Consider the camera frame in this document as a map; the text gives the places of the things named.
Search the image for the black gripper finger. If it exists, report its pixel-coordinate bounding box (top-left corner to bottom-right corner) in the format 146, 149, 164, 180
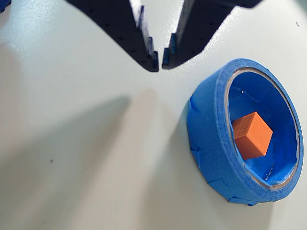
66, 0, 160, 73
162, 0, 262, 70

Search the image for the orange cube block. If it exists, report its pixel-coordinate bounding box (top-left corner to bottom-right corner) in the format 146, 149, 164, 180
232, 112, 273, 161

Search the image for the blue tape roll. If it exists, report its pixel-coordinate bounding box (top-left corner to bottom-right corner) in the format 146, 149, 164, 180
186, 57, 304, 207

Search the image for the dark blue edge piece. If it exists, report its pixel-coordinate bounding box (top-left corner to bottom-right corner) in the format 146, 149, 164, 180
0, 0, 12, 12

